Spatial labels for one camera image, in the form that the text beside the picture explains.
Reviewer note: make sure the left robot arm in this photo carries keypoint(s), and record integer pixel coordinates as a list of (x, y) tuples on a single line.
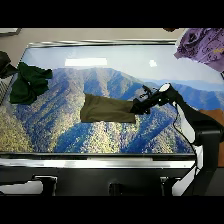
[(20, 187)]

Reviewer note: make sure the olive green garment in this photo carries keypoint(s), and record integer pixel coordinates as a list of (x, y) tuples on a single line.
[(106, 108)]

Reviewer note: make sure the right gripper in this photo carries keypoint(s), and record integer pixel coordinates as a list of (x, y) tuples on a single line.
[(141, 106)]

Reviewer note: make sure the purple garment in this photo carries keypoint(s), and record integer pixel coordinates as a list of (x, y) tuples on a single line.
[(203, 45)]

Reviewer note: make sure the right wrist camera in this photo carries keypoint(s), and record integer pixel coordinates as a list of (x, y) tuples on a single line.
[(147, 90)]

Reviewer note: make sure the silver frame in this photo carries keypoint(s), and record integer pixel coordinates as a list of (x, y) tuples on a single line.
[(100, 163)]

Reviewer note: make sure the black garment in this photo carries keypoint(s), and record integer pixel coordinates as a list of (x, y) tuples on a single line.
[(5, 65)]

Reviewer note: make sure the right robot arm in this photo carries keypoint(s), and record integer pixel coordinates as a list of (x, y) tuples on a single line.
[(203, 130)]

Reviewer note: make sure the dark green garment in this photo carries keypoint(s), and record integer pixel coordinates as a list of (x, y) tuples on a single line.
[(28, 83)]

